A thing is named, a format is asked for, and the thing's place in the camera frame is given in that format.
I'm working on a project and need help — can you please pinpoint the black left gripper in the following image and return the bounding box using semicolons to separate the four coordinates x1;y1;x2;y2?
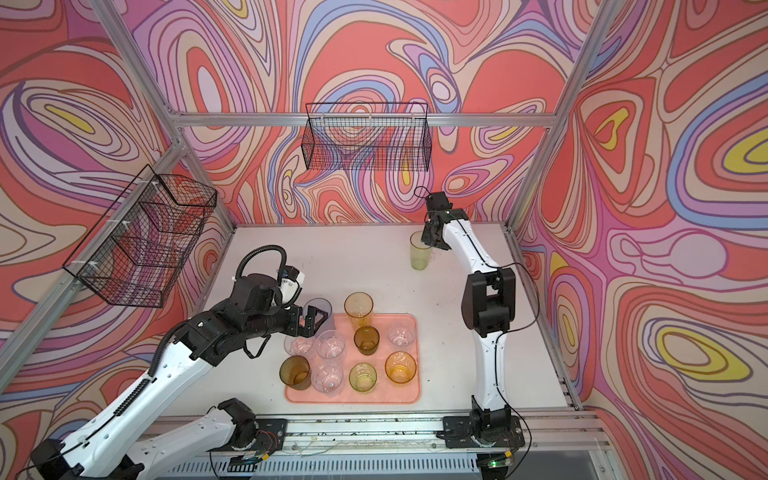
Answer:
243;300;330;342

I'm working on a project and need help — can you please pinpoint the clear faceted glass tumbler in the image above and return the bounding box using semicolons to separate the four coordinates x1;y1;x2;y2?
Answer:
284;337;316;359

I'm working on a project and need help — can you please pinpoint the yellow-green tall glass back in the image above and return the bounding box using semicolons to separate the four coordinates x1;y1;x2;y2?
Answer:
409;231;432;271

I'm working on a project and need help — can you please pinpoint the dark olive dotted glass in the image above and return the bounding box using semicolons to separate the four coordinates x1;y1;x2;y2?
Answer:
279;355;312;391

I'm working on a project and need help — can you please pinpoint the yellow tall glass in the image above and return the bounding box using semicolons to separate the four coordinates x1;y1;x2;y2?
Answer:
344;291;374;330

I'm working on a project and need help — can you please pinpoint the clear glass tumbler front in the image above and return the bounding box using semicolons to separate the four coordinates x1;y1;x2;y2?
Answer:
311;360;344;396

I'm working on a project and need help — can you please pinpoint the small dark amber glass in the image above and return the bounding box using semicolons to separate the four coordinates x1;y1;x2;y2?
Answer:
353;326;380;356

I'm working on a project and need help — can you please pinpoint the green glass tumbler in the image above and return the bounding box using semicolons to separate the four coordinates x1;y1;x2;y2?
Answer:
348;362;378;393

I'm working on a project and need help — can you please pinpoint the pink plastic tray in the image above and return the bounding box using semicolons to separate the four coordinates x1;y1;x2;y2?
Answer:
284;314;421;405

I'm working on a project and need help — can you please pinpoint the clear glass small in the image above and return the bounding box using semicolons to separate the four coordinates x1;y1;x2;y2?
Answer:
387;318;417;347

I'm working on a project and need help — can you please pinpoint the blue textured tall glass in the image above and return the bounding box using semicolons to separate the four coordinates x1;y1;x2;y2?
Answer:
305;297;333;318

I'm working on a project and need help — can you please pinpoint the amber glass tumbler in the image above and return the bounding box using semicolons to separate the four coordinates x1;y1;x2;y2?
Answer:
385;351;418;385

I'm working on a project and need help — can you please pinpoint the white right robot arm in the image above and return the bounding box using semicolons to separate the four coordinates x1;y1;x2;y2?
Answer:
421;192;520;445

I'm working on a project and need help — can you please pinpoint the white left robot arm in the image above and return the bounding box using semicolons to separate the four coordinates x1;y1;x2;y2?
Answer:
30;267;329;479

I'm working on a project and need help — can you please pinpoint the black wire basket back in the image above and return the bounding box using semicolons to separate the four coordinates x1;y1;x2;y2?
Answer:
301;101;432;172

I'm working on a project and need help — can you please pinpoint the black wire basket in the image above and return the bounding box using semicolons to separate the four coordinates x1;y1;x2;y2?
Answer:
301;101;432;172
62;166;218;308

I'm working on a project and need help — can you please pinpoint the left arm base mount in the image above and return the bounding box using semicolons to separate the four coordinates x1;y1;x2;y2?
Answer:
214;398;288;455

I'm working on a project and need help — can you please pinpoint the black wire basket left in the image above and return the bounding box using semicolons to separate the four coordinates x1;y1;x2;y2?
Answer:
62;166;218;308

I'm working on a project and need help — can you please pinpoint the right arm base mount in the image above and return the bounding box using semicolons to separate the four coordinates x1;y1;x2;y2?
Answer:
436;408;526;451

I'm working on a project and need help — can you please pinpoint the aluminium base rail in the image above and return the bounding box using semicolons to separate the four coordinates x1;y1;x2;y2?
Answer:
113;410;613;480

